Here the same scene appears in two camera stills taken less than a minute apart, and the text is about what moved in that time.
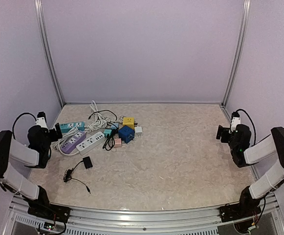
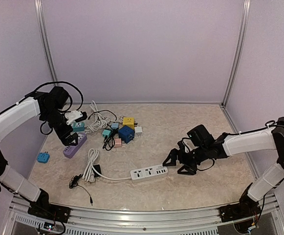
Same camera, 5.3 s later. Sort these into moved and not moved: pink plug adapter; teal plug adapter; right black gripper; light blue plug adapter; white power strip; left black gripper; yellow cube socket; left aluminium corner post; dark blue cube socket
Moved: right black gripper; white power strip; left black gripper
Not moved: yellow cube socket; pink plug adapter; light blue plug adapter; dark blue cube socket; left aluminium corner post; teal plug adapter
